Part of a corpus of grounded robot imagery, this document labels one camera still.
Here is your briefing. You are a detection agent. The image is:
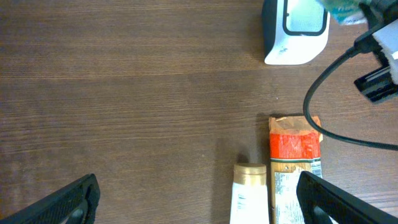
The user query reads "orange spaghetti package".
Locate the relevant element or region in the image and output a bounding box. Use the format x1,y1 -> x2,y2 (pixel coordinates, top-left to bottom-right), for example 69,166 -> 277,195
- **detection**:
269,116 -> 323,224

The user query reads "teal tissue pack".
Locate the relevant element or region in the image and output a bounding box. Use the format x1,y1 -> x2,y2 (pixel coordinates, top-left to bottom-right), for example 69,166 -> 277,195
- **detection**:
317,0 -> 371,26

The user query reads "white barcode scanner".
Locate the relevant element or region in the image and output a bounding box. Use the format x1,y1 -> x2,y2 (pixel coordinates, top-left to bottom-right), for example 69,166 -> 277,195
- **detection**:
261,0 -> 330,65

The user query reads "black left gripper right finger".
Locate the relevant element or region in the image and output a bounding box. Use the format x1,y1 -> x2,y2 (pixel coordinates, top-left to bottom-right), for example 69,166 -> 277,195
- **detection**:
296,171 -> 397,224

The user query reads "white tube with gold cap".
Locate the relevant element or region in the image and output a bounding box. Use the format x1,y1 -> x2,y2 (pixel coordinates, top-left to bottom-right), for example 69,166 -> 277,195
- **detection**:
229,163 -> 270,224

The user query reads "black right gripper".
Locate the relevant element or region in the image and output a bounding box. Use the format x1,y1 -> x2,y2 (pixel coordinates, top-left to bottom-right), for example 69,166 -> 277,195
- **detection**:
354,0 -> 397,104

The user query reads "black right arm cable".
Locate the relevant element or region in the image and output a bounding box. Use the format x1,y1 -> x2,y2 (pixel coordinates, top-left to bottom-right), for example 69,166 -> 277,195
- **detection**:
303,46 -> 398,152

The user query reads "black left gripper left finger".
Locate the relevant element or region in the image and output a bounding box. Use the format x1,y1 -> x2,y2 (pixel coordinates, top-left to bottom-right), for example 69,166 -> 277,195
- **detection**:
1,174 -> 100,224

